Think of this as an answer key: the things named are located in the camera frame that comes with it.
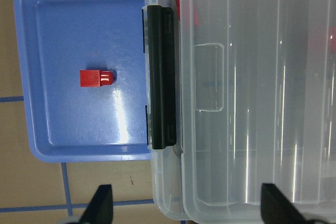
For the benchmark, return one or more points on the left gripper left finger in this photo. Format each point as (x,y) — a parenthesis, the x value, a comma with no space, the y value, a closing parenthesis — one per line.
(100,208)

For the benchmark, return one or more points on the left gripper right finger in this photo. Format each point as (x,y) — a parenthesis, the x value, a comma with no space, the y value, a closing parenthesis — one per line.
(276,208)

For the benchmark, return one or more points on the red block from tray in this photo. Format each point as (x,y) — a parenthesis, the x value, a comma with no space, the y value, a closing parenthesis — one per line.
(95,78)

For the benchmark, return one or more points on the clear plastic box lid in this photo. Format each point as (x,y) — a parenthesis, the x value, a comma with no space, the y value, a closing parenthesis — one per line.
(258,106)

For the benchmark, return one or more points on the clear plastic storage box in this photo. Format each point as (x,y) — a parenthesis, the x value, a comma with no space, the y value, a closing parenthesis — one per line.
(166,164)

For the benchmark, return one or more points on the black box latch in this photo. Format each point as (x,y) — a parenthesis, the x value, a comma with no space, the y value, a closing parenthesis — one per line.
(161,52)

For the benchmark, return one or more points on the blue plastic tray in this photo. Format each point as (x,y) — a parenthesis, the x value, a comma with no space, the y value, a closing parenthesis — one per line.
(66,122)

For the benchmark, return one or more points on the red block near latch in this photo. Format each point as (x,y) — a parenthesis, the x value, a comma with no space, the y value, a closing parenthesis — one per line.
(187,13)

